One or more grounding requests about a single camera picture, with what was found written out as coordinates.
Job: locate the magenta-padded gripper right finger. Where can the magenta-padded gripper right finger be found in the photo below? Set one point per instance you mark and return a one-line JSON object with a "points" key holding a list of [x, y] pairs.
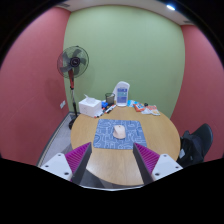
{"points": [[163, 164]]}

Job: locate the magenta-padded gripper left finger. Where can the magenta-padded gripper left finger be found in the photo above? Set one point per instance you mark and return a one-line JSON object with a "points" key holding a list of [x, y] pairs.
{"points": [[63, 163]]}

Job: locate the beige computer mouse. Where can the beige computer mouse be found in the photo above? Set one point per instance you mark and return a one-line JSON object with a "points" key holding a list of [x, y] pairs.
{"points": [[119, 132]]}

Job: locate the blue patterned mouse pad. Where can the blue patterned mouse pad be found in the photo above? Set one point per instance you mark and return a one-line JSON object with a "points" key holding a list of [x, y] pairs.
{"points": [[135, 131]]}

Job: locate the white orange snack packet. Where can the white orange snack packet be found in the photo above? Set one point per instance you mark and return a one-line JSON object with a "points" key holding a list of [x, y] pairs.
{"points": [[151, 110]]}

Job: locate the whiteboard marker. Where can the whiteboard marker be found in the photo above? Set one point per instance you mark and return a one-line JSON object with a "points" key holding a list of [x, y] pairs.
{"points": [[110, 108], [99, 114]]}

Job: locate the white tissue box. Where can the white tissue box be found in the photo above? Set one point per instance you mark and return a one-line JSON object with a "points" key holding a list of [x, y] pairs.
{"points": [[89, 106]]}

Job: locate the small black object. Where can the small black object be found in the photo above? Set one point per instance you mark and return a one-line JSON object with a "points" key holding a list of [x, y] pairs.
{"points": [[145, 104]]}

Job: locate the blue snack packet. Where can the blue snack packet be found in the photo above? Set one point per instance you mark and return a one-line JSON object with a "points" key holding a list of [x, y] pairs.
{"points": [[130, 103]]}

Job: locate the blue whiteboard eraser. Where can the blue whiteboard eraser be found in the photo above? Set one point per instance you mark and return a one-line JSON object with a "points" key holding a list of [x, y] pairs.
{"points": [[104, 105]]}

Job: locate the dark mesh pen cup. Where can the dark mesh pen cup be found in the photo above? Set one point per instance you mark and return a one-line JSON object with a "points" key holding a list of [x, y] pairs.
{"points": [[110, 98]]}

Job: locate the black standing fan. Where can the black standing fan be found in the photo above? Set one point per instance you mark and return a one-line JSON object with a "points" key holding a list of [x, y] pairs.
{"points": [[73, 61]]}

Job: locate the white wall socket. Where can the white wall socket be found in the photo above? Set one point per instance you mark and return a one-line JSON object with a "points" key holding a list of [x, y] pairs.
{"points": [[62, 104]]}

